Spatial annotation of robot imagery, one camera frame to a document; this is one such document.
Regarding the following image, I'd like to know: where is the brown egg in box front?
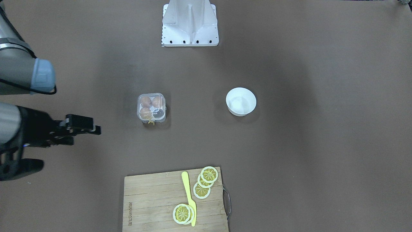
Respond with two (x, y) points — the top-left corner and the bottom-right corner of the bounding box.
(139, 107), (153, 121)

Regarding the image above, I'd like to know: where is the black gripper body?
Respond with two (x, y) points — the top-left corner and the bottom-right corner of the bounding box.
(18, 107), (74, 148)

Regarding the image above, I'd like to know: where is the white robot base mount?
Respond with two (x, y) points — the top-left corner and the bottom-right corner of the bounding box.
(161, 0), (219, 47)

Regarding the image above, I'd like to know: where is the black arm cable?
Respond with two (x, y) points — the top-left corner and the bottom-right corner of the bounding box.
(0, 77), (57, 95)

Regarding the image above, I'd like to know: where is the yellow plastic knife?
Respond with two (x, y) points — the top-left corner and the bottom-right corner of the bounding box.
(181, 171), (197, 227)

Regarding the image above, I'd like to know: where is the white round bowl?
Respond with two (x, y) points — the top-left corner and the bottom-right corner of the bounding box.
(226, 87), (257, 117)

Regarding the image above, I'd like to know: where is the lemon slice middle of stack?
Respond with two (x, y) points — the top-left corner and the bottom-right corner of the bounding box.
(197, 174), (214, 189)

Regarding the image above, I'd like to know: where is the lemon slice upper of pair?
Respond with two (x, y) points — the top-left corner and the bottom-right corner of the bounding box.
(172, 204), (191, 225)

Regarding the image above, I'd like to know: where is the lemon slice top of stack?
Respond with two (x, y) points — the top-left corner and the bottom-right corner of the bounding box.
(200, 166), (218, 183)

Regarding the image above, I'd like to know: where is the clear plastic egg box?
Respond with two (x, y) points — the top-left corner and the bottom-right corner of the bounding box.
(136, 93), (167, 125)

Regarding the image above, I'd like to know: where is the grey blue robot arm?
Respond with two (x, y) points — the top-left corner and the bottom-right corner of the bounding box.
(0, 4), (101, 147)

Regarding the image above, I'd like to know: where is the wooden cutting board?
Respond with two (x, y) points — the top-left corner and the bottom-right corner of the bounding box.
(122, 170), (230, 232)

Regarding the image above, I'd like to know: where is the brown egg in box rear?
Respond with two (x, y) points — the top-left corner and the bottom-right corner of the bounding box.
(140, 96), (152, 108)

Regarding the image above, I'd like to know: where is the brown egg in box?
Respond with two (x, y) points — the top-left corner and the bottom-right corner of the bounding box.
(140, 96), (152, 108)
(139, 107), (153, 121)

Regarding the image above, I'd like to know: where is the brown egg from bowl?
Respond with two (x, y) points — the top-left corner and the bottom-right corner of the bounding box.
(152, 96), (164, 109)

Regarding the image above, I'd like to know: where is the lemon slice under pair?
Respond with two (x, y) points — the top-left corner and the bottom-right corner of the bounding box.
(186, 205), (195, 224)

